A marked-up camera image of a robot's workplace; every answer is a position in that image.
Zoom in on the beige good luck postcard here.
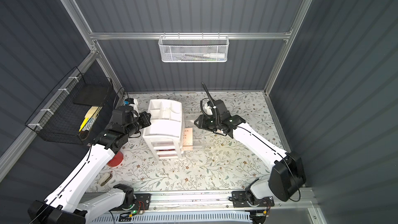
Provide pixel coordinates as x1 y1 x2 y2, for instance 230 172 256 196
182 128 193 151

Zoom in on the white desk drawer organizer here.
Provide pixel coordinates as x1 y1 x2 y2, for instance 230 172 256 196
143 99 184 160

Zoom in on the clear plastic drawer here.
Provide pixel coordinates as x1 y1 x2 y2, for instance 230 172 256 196
182 114 205 153

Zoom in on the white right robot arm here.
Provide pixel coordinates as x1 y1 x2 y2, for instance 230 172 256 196
194 97 306 205

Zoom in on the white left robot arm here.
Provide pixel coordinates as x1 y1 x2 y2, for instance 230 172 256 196
28 104 151 224

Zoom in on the yellow sticky notes pad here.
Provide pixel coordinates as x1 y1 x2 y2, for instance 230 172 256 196
85 106 98 118

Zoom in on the red pencil cup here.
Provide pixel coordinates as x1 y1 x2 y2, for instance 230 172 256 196
107 151 124 168

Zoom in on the black notebook in basket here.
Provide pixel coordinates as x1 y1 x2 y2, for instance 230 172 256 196
73 85 108 107

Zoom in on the beige eraser block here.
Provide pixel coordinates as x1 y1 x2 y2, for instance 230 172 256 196
97 172 113 186

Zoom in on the white marker in basket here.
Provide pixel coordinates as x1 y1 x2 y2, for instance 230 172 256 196
203 53 226 60

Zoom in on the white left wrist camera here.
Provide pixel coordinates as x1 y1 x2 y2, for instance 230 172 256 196
123 97 138 112

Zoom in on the black right camera cable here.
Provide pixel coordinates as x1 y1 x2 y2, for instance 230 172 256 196
199 82 218 116

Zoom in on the black wire wall basket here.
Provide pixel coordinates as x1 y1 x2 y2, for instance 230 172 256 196
25 67 116 145

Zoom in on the white wire mesh basket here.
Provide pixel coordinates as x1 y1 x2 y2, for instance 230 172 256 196
158 36 230 63

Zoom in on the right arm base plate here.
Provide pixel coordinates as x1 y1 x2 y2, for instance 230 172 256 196
228 190 275 208

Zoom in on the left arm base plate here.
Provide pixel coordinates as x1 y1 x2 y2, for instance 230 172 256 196
121 194 152 212

